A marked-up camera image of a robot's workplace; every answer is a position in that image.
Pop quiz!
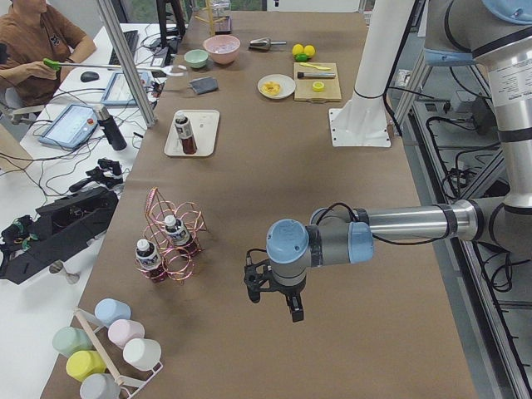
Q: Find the tea bottle in rack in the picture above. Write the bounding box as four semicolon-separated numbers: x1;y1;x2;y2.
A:
164;214;195;254

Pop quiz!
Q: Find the black equipment case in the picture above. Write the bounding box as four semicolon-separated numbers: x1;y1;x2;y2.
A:
1;187;118;284

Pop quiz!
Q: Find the black computer mouse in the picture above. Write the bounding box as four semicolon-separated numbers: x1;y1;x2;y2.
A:
80;71;100;83

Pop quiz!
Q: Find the yellow cup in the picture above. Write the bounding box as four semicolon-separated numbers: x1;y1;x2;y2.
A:
66;350;106;382

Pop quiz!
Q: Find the black framed object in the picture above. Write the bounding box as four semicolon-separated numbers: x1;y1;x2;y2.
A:
214;17;232;35

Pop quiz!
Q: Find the tea bottle on tray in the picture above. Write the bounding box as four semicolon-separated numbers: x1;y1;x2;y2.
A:
174;111;197;155

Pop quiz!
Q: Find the half lemon slice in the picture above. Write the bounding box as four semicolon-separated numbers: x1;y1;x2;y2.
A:
312;81;325;92

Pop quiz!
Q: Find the white cup holder rack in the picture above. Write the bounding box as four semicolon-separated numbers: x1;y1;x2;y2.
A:
73;308;164;398

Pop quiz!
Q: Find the white round plate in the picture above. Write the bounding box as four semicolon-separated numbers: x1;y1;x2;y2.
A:
257;74;296;100

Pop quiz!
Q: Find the pink bowl with ice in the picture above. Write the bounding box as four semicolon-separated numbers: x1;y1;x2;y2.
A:
203;35;240;65

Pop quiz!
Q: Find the aluminium frame post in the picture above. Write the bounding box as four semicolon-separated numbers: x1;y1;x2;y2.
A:
96;0;156;128

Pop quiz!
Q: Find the cream rabbit tray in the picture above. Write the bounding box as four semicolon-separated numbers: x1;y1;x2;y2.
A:
164;110;219;157

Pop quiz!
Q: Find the metal ice scoop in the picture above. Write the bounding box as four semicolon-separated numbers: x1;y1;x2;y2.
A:
249;37;288;52

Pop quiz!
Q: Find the black keyboard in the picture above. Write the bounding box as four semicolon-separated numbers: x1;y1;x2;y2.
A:
108;29;140;67

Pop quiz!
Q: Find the green lime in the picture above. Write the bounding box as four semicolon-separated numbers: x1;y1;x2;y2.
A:
294;53;308;62

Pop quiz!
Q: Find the mint green bowl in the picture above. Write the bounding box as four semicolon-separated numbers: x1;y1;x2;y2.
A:
184;49;209;69

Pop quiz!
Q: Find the pink cup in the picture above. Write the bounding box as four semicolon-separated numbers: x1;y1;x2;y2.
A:
107;319;145;348

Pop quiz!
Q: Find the wooden mug tree stand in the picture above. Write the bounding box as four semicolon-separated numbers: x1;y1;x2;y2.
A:
195;0;231;36

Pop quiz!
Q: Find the yellow plastic knife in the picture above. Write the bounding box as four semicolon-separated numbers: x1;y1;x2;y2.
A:
299;62;332;71

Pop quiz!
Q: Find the light blue cup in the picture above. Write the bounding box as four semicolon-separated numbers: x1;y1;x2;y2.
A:
95;298;131;327

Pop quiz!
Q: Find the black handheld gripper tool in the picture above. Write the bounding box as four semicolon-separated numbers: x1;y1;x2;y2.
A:
69;158;124;193

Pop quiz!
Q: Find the grey cup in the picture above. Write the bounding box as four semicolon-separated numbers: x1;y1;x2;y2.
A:
80;373;121;399

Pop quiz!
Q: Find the copper wire bottle rack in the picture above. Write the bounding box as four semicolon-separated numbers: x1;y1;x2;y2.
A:
144;187;208;284

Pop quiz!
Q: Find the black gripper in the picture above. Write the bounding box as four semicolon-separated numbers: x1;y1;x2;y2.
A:
280;283;306;323

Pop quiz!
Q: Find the white camera pole base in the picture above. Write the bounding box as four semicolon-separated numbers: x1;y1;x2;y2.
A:
329;0;415;148

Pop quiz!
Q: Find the whole yellow lemon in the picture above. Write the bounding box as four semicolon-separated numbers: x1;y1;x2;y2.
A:
292;43;304;57

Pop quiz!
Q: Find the glazed ring donut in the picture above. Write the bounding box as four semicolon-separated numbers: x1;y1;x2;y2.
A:
260;81;281;96

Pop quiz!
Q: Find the blue teach pendant tablet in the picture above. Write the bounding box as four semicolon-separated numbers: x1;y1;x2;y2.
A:
38;104;97;150

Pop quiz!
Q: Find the tea bottle front of rack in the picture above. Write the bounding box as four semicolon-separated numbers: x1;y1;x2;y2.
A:
135;239;166;283

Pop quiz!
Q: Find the green handled reacher grabber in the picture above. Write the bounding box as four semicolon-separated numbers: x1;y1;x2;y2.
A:
43;58;188;77

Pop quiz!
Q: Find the black steel thermos bottle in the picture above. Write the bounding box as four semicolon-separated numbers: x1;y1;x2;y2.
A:
92;104;127;151

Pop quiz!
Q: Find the mint green cup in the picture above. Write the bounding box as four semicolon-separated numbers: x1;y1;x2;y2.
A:
52;326;93;357

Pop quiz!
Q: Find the bamboo cutting board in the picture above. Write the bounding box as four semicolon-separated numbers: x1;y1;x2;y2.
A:
293;62;342;102

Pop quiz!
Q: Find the white cup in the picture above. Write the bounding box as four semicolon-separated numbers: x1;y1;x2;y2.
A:
122;338;162;372

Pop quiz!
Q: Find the folded grey cloth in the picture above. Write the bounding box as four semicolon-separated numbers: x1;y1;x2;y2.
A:
189;76;219;95

